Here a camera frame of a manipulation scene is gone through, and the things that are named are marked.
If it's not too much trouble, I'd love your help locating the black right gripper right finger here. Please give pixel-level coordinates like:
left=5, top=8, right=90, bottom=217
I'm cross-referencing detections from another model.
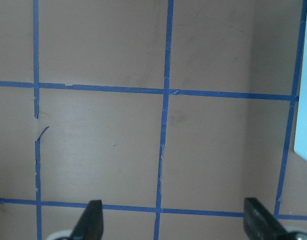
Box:
left=243, top=197, right=291, bottom=240

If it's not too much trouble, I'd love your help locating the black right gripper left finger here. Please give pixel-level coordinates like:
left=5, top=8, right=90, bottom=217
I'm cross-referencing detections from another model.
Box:
left=69, top=200, right=104, bottom=240

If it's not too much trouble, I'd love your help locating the light blue plastic bin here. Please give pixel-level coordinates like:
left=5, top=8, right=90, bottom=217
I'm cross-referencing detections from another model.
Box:
left=293, top=37, right=307, bottom=161

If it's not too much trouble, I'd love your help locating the brown paper table cover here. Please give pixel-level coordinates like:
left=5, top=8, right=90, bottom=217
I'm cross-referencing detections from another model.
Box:
left=0, top=0, right=307, bottom=240

